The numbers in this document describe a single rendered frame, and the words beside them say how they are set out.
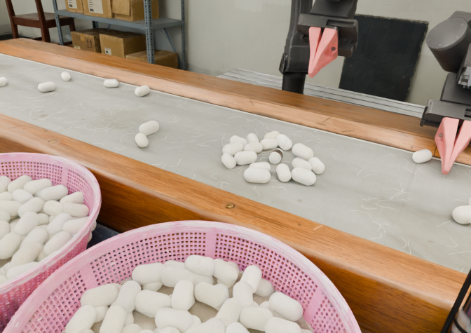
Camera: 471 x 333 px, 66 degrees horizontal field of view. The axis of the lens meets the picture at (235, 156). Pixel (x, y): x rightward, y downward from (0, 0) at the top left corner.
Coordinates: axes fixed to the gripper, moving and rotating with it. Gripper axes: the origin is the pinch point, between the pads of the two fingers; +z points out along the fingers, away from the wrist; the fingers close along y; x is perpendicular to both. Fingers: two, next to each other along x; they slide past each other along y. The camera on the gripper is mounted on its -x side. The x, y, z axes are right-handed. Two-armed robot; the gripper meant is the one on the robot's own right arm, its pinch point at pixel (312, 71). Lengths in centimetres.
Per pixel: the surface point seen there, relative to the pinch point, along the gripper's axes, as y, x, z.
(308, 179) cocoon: 6.7, -4.0, 19.9
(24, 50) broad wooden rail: -86, 11, 3
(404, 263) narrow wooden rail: 20.0, -12.5, 28.1
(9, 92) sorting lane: -61, -2, 20
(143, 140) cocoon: -19.7, -6.0, 22.4
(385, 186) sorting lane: 16.3, 1.3, 15.8
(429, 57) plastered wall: 17, 148, -126
